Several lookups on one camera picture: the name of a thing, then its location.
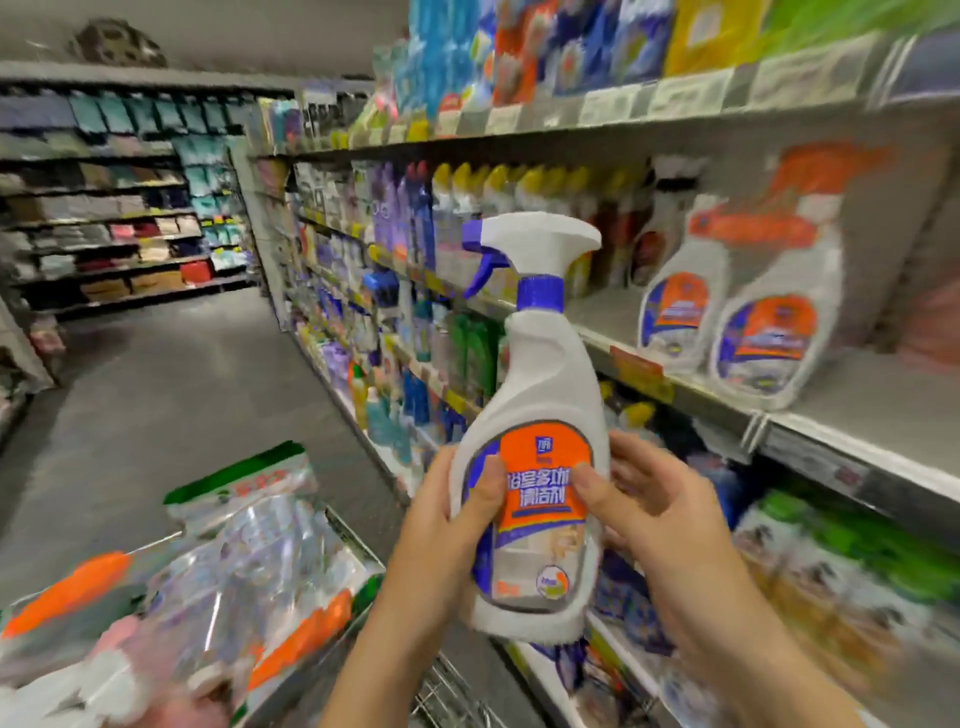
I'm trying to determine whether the person's left hand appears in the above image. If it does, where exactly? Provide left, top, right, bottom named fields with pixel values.
left=367, top=442, right=512, bottom=633

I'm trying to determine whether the person's right hand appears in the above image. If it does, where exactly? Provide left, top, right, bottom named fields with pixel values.
left=567, top=432, right=776, bottom=663

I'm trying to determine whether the cluster of teal cleaner bottles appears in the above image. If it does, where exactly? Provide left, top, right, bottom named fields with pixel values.
left=342, top=337, right=452, bottom=474

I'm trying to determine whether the row of white green-capped bottles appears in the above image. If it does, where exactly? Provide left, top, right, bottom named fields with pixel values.
left=732, top=487, right=960, bottom=669

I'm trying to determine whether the large green white cleaner pouch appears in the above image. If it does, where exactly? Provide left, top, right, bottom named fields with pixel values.
left=162, top=439, right=323, bottom=542

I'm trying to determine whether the cluster of green cleaner bottles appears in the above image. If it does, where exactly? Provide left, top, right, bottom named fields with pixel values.
left=447, top=307, right=509, bottom=410

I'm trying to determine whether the white orange-trigger spray bottle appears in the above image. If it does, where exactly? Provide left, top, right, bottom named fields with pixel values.
left=637, top=192, right=732, bottom=377
left=708, top=142, right=890, bottom=413

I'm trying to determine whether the row of purple cleaner bottles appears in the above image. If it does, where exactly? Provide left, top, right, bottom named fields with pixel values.
left=360, top=157, right=440, bottom=275

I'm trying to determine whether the row of yellow-capped cleaner bottles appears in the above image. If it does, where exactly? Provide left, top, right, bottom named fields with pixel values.
left=427, top=160, right=632, bottom=299

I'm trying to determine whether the row of blue cleaner packs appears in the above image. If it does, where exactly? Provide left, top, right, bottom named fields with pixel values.
left=367, top=0, right=677, bottom=122

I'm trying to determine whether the yellow green cleaner bottle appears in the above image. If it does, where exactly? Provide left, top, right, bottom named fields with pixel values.
left=667, top=0, right=770, bottom=74

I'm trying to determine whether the grey shopping cart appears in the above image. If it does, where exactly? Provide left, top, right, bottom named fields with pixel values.
left=0, top=502, right=519, bottom=728

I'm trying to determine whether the orange promo sign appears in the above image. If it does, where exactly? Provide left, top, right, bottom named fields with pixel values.
left=607, top=345, right=680, bottom=407

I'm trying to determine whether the red white price tag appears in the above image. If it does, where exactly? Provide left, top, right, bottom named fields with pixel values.
left=432, top=90, right=468, bottom=141

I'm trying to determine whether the store shelving with refill pouches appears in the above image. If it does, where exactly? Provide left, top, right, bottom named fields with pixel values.
left=0, top=292, right=69, bottom=444

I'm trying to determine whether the distant store shelving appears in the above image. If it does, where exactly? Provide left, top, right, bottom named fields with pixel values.
left=0, top=60, right=302, bottom=320

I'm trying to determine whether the round patterned wall ornament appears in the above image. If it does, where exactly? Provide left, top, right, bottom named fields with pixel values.
left=67, top=18, right=170, bottom=71

